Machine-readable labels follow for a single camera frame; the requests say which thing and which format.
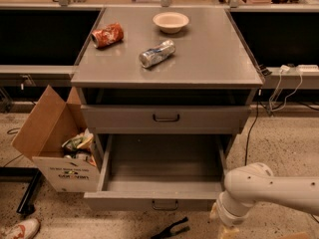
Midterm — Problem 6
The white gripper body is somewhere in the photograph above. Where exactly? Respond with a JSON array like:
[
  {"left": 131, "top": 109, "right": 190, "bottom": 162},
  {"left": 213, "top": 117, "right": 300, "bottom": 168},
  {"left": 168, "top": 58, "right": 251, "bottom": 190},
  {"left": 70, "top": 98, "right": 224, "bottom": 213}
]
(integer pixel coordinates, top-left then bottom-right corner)
[{"left": 216, "top": 191, "right": 254, "bottom": 227}]

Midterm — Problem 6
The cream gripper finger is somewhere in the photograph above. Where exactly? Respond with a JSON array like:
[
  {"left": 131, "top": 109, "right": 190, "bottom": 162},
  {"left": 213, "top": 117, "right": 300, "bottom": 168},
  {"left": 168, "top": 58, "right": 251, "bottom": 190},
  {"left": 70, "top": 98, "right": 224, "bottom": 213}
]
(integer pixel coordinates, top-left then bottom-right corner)
[
  {"left": 219, "top": 225, "right": 239, "bottom": 239},
  {"left": 209, "top": 203, "right": 218, "bottom": 220}
]

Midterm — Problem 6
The grey drawer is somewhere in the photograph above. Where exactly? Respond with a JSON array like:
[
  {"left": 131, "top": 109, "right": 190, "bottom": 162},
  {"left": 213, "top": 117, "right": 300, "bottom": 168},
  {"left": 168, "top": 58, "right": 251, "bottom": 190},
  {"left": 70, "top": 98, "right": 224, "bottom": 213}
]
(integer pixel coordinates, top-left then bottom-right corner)
[
  {"left": 84, "top": 134, "right": 226, "bottom": 211},
  {"left": 81, "top": 105, "right": 250, "bottom": 134}
]

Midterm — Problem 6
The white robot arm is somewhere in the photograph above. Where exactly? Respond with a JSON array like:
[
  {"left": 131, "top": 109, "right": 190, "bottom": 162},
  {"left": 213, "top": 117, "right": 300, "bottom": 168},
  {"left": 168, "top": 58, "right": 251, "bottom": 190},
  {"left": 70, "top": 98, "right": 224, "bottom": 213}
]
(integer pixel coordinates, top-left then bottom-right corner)
[{"left": 210, "top": 162, "right": 319, "bottom": 239}]

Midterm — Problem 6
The grey top drawer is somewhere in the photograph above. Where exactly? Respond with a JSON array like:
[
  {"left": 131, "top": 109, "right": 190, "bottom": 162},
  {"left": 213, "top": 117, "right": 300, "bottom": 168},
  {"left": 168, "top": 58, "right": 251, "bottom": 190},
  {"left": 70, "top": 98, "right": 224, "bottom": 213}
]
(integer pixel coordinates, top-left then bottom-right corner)
[{"left": 81, "top": 105, "right": 250, "bottom": 134}]

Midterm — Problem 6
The grey drawer cabinet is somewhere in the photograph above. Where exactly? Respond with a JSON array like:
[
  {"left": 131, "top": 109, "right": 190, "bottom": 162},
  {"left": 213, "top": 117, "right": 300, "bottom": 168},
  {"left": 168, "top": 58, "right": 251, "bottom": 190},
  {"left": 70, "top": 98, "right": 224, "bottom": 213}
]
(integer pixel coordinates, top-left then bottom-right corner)
[{"left": 70, "top": 6, "right": 264, "bottom": 144}]

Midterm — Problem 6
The cardboard box with trash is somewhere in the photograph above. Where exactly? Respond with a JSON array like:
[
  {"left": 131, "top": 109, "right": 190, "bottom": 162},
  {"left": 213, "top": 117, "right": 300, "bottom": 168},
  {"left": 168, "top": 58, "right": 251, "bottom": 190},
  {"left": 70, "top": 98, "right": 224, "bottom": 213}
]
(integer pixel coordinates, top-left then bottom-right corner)
[{"left": 12, "top": 87, "right": 100, "bottom": 192}]

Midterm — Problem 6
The white power strip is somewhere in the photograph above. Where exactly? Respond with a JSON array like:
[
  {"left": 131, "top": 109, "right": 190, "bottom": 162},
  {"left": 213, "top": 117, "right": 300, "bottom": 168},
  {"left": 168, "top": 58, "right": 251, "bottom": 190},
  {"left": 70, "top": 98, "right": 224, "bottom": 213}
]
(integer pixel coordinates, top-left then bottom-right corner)
[{"left": 297, "top": 65, "right": 319, "bottom": 73}]

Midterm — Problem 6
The crushed silver soda can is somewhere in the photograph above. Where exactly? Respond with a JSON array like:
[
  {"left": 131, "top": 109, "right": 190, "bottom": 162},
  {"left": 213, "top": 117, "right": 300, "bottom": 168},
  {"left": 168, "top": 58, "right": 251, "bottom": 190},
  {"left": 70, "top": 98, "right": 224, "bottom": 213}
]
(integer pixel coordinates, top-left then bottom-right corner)
[{"left": 139, "top": 39, "right": 175, "bottom": 69}]

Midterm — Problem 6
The black metal stand leg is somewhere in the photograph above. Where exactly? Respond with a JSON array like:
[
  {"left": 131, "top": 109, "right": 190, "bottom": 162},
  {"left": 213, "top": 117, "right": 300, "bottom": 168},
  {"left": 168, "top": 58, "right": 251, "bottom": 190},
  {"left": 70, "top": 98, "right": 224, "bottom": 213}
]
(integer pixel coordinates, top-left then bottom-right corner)
[{"left": 0, "top": 167, "right": 42, "bottom": 216}]

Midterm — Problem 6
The white orange sneaker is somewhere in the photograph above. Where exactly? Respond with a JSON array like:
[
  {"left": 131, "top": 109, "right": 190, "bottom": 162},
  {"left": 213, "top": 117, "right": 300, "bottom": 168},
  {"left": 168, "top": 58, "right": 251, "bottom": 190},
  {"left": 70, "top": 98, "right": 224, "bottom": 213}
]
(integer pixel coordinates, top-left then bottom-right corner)
[{"left": 0, "top": 218, "right": 41, "bottom": 239}]

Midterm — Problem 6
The white paper bowl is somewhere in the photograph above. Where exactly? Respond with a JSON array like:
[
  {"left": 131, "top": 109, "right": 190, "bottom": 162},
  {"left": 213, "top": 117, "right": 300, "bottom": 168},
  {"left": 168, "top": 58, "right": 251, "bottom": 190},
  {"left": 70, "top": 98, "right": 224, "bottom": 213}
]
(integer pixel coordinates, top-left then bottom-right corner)
[{"left": 153, "top": 12, "right": 189, "bottom": 34}]

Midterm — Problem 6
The crushed orange soda can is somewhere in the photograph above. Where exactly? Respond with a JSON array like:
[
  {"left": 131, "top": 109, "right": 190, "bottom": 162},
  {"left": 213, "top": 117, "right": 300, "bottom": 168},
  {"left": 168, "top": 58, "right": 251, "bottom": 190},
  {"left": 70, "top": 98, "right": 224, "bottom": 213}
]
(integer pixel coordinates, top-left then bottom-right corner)
[{"left": 91, "top": 23, "right": 124, "bottom": 48}]

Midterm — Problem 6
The black floor cable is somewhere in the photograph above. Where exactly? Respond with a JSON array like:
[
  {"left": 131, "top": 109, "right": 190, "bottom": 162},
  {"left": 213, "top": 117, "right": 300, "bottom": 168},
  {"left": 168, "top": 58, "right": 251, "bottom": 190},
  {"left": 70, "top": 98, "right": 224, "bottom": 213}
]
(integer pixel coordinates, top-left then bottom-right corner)
[{"left": 244, "top": 100, "right": 260, "bottom": 167}]

